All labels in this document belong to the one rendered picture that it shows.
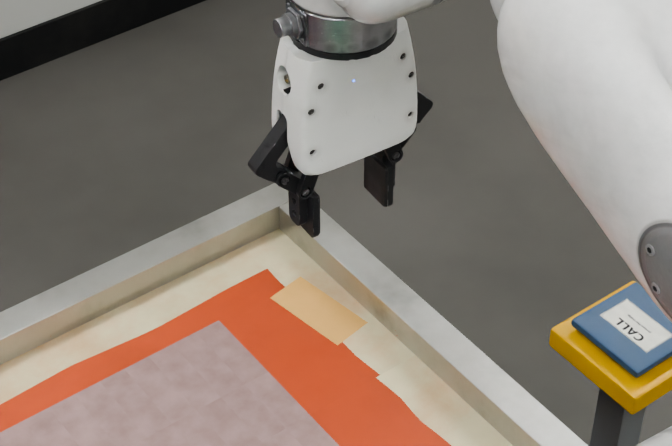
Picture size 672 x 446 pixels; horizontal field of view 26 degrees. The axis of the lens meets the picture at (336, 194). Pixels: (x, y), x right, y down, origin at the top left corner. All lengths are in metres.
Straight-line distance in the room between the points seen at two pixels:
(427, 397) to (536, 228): 1.67
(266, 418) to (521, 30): 0.93
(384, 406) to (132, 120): 2.04
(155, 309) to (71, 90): 2.00
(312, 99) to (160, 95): 2.56
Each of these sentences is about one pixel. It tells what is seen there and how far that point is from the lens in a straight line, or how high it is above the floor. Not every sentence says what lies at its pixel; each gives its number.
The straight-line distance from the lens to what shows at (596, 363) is 1.59.
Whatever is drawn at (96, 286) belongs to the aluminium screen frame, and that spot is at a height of 0.99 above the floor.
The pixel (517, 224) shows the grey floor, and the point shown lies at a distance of 3.18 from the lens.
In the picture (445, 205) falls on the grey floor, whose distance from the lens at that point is 3.21.
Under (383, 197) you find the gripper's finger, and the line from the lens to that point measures 1.11.
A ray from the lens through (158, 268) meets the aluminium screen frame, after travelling 1.64.
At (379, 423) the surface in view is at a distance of 1.51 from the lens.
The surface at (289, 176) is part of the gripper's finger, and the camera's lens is 1.05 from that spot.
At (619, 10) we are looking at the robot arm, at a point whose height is 1.77.
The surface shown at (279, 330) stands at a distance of 1.60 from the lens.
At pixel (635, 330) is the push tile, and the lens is 1.61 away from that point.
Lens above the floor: 2.10
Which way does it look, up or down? 41 degrees down
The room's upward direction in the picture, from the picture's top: straight up
